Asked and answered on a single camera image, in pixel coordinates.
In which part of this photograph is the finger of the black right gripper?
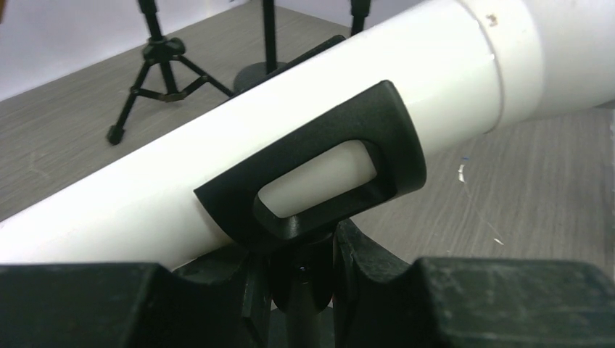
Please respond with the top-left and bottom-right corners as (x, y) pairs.
(268, 35), (346, 77)

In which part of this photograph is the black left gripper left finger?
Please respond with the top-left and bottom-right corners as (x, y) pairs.
(1, 246), (271, 347)

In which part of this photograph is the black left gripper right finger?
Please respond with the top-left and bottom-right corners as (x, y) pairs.
(334, 220), (614, 347)

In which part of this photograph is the black round-base stand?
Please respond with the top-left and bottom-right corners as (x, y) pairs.
(350, 0), (371, 36)
(195, 80), (426, 347)
(234, 0), (279, 93)

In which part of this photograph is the white microphone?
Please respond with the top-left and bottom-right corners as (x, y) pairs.
(1, 1), (614, 269)

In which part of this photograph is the black tripod shock-mount stand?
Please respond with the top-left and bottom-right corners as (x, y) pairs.
(106, 0), (235, 146)

